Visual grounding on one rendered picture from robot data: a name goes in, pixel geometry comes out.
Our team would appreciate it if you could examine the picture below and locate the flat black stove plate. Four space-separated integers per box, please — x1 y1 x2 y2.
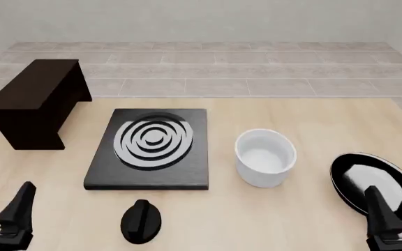
83 108 210 191

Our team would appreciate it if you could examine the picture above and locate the dark brown wooden cabinet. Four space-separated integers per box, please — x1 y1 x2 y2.
0 59 93 151

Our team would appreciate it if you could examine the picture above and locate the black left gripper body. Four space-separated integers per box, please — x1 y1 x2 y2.
0 228 34 251

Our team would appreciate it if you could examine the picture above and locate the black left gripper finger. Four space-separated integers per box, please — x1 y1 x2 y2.
0 181 37 235

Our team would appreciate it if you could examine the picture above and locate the round black stove knob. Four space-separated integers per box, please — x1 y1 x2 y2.
120 199 163 245

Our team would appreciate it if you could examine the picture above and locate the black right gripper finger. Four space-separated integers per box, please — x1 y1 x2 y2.
364 185 402 238

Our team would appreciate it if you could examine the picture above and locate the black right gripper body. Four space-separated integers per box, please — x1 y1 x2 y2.
365 232 402 251

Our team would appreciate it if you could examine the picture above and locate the white bowl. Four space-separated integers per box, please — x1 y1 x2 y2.
234 128 297 189

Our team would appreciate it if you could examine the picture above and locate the black and white plate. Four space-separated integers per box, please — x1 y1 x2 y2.
329 151 402 222

